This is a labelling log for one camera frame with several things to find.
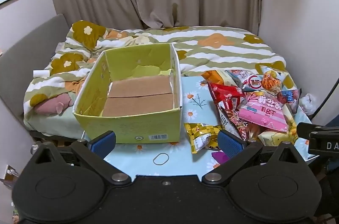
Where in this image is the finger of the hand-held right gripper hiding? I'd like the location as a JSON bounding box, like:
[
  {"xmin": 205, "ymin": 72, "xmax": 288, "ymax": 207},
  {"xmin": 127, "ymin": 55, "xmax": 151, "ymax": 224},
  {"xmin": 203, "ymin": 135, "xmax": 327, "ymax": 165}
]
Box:
[{"xmin": 296, "ymin": 122, "xmax": 339, "ymax": 138}]

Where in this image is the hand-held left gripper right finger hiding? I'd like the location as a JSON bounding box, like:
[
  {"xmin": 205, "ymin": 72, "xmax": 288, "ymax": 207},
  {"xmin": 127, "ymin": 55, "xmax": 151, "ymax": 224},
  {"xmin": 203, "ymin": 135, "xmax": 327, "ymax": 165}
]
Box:
[{"xmin": 202, "ymin": 130, "xmax": 305, "ymax": 185}]

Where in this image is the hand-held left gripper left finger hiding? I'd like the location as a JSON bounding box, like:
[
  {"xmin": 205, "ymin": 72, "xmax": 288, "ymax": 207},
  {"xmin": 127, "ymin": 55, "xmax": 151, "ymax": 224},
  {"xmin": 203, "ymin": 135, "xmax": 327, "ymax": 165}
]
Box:
[{"xmin": 32, "ymin": 131, "xmax": 132, "ymax": 185}]

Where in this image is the purple snack packet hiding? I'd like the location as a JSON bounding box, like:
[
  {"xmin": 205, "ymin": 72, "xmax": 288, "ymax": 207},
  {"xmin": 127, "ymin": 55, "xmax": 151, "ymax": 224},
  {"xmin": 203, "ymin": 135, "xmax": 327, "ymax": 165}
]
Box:
[{"xmin": 211, "ymin": 150, "xmax": 231, "ymax": 165}]

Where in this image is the brown striped snack packet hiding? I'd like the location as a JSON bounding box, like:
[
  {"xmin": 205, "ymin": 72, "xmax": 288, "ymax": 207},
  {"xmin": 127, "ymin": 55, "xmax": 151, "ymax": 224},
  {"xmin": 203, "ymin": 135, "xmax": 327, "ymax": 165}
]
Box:
[{"xmin": 217, "ymin": 102, "xmax": 251, "ymax": 141}]

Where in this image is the pale yellow cartoon snack packet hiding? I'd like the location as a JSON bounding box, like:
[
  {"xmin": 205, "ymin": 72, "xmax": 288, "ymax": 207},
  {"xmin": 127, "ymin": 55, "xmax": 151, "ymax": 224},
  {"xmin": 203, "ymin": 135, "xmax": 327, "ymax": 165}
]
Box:
[{"xmin": 258, "ymin": 107, "xmax": 300, "ymax": 146}]

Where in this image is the red and blue foil packet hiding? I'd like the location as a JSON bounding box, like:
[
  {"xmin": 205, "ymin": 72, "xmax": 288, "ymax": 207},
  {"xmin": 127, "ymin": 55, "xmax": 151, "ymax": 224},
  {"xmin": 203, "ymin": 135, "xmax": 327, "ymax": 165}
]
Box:
[{"xmin": 277, "ymin": 88, "xmax": 302, "ymax": 113}]

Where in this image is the pink snack packet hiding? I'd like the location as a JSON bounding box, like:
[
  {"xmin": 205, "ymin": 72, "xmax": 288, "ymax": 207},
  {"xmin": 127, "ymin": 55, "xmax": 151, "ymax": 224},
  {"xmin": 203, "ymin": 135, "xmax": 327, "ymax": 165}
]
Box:
[{"xmin": 237, "ymin": 92, "xmax": 289, "ymax": 133}]

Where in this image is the red snack packet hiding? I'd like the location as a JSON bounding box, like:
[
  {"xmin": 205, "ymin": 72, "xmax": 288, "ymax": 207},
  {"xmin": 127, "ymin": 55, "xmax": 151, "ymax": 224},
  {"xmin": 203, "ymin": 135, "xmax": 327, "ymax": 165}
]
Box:
[{"xmin": 207, "ymin": 82, "xmax": 247, "ymax": 110}]

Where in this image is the yellow-green cardboard box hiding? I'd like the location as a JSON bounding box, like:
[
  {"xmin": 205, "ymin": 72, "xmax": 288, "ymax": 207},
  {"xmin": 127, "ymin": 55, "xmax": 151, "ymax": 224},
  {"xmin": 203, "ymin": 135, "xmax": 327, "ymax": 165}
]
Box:
[{"xmin": 73, "ymin": 43, "xmax": 183, "ymax": 144}]

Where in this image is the orange chips packet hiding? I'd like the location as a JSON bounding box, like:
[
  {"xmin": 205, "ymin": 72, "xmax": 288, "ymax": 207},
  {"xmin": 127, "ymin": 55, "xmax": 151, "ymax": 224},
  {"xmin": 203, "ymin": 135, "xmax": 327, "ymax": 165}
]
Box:
[{"xmin": 258, "ymin": 65, "xmax": 289, "ymax": 96}]

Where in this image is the white packet with red circle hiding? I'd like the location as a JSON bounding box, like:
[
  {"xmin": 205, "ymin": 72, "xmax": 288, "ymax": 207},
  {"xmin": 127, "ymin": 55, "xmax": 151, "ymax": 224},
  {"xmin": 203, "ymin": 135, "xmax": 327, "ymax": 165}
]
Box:
[{"xmin": 230, "ymin": 70, "xmax": 264, "ymax": 93}]

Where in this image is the orange and cream snack packet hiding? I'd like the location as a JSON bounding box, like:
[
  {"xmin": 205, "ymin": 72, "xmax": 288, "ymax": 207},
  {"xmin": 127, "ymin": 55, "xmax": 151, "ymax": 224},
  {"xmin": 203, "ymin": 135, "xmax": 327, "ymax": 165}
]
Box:
[{"xmin": 201, "ymin": 70, "xmax": 239, "ymax": 87}]

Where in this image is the white plastic bag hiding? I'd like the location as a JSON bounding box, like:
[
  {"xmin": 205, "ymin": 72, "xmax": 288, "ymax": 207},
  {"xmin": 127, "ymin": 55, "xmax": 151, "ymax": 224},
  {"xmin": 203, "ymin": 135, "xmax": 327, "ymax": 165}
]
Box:
[{"xmin": 299, "ymin": 94, "xmax": 318, "ymax": 114}]

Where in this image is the pile of assorted snack packets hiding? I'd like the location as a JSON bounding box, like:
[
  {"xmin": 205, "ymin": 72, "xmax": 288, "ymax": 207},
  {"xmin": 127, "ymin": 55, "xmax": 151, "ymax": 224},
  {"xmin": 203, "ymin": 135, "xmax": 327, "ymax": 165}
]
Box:
[{"xmin": 103, "ymin": 76, "xmax": 321, "ymax": 177}]

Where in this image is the tan rubber band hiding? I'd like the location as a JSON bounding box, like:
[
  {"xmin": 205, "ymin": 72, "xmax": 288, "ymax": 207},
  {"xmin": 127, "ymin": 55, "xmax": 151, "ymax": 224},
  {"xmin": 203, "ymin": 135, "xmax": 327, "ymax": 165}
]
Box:
[{"xmin": 153, "ymin": 153, "xmax": 169, "ymax": 165}]

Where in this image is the pink plush toy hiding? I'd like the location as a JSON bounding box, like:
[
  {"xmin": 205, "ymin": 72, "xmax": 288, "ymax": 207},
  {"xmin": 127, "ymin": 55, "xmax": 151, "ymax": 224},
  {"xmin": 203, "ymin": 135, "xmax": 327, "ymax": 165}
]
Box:
[{"xmin": 34, "ymin": 94, "xmax": 75, "ymax": 115}]

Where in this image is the striped floral blanket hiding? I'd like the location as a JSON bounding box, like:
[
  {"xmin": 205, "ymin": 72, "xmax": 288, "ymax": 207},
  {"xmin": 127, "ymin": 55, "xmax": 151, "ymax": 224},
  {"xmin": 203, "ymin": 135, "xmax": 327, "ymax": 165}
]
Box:
[{"xmin": 23, "ymin": 20, "xmax": 296, "ymax": 132}]

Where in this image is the grey bed headboard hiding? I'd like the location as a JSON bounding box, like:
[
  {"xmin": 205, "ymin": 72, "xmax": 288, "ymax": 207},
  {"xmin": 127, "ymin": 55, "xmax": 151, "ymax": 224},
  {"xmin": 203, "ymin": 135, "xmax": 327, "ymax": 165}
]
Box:
[{"xmin": 0, "ymin": 13, "xmax": 72, "ymax": 134}]

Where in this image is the black cable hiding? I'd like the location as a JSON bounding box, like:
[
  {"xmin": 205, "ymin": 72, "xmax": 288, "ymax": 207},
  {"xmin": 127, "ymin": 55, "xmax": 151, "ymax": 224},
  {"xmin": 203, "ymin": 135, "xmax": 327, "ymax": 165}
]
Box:
[{"xmin": 311, "ymin": 79, "xmax": 339, "ymax": 120}]

